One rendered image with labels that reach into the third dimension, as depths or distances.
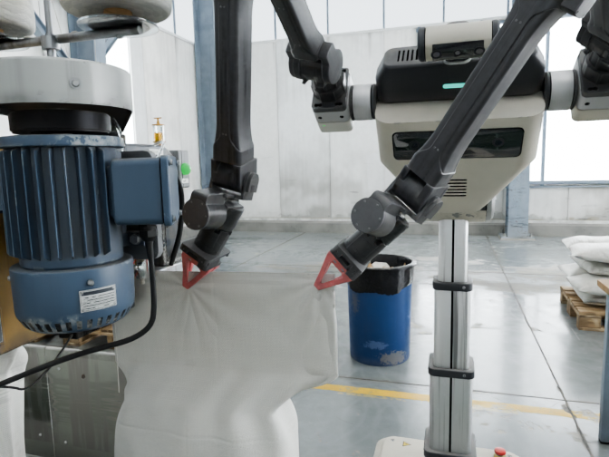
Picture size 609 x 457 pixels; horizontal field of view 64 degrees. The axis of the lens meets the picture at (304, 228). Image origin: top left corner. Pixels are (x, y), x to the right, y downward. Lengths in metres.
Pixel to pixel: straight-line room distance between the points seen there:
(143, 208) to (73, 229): 0.09
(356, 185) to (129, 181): 8.43
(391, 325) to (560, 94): 2.17
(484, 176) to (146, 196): 0.88
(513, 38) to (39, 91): 0.61
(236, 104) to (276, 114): 8.59
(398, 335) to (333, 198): 6.14
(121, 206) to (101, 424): 1.16
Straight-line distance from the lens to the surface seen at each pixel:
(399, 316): 3.16
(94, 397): 1.71
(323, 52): 1.10
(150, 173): 0.65
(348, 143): 9.04
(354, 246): 0.86
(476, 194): 1.34
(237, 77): 0.86
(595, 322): 4.29
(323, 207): 9.18
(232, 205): 0.93
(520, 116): 1.20
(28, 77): 0.65
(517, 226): 8.54
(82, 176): 0.66
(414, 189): 0.84
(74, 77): 0.64
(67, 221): 0.66
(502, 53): 0.78
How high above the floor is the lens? 1.29
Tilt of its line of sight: 8 degrees down
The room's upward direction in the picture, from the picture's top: 1 degrees counter-clockwise
